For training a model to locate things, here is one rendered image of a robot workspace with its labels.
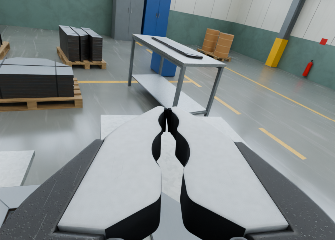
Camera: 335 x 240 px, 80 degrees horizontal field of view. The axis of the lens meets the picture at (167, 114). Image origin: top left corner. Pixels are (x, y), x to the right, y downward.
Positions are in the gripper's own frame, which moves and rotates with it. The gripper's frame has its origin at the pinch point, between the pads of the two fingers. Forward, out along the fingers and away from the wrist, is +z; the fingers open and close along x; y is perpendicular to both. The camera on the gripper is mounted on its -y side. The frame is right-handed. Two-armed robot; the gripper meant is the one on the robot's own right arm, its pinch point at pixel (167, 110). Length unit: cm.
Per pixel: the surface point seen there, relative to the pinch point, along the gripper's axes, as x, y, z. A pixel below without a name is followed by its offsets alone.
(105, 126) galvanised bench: -21, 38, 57
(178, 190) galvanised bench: 6, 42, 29
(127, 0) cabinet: -113, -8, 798
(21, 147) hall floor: -136, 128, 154
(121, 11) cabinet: -136, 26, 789
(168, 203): 3.0, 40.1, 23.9
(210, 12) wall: 236, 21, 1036
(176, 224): 4.4, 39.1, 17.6
